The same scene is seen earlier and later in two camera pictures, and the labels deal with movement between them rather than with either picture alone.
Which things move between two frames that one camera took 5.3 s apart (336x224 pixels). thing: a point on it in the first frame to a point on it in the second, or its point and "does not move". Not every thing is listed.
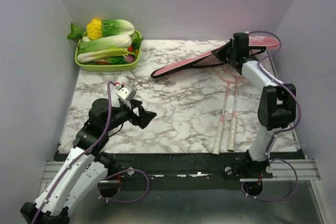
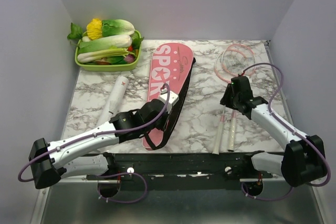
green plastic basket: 94,67 does not move
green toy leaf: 76,32 does not move
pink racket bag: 211,60 to 171,65
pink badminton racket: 226,73 does not move
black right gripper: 219,52 to 224,99
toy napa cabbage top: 114,27 does not move
